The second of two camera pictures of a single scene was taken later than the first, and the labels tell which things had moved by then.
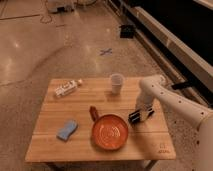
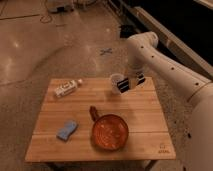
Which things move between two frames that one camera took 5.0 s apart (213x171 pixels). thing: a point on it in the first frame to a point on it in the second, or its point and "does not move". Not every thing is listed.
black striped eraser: x=135 y=116 to x=123 y=85
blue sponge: x=69 y=127 does not move
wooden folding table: x=86 y=120 does not move
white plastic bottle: x=68 y=86 does not move
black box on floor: x=127 y=31 does not move
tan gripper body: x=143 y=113 to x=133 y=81
